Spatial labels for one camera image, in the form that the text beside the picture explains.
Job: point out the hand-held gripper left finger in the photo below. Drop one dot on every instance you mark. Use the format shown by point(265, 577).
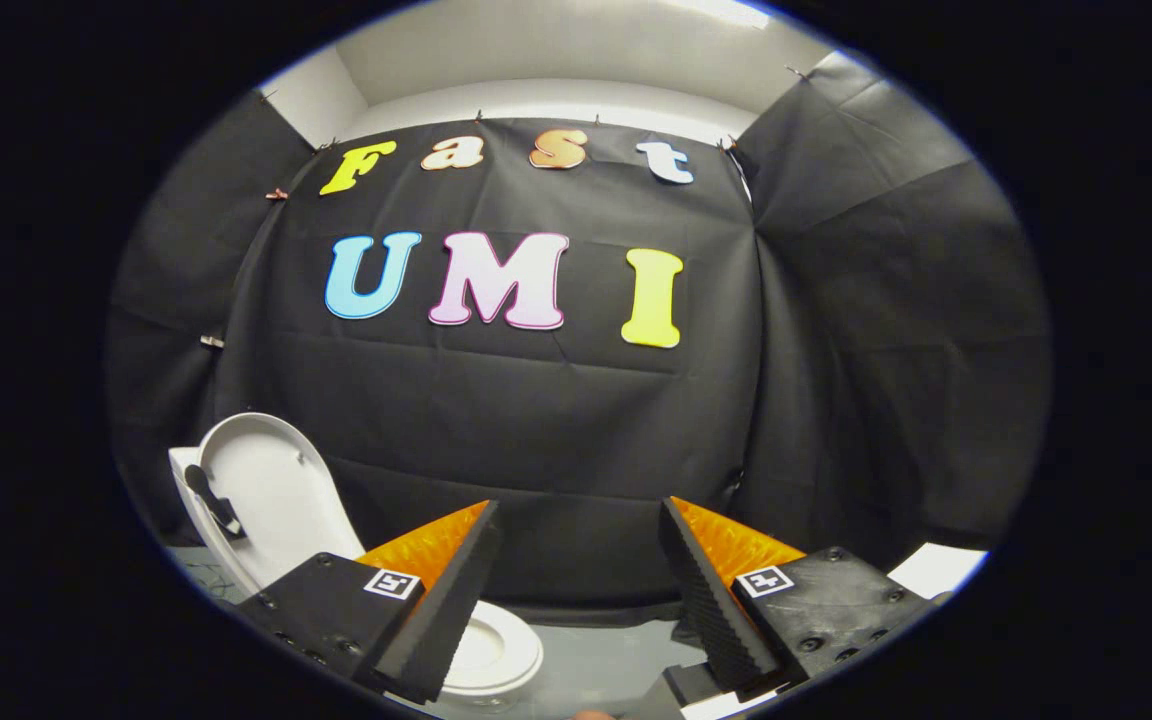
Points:
point(446, 600)

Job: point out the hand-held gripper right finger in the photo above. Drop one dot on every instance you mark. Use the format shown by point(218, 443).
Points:
point(716, 610)

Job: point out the white toilet lid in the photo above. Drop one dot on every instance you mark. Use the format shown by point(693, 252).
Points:
point(276, 490)

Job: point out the white toilet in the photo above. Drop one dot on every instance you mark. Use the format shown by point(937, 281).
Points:
point(501, 650)

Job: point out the black block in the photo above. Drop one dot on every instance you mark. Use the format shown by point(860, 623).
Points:
point(691, 682)

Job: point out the white box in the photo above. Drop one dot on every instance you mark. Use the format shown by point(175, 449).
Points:
point(716, 708)

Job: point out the black backdrop cloth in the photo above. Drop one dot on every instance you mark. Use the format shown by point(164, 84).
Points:
point(536, 430)

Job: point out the white board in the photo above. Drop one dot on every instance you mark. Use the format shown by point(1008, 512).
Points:
point(936, 570)

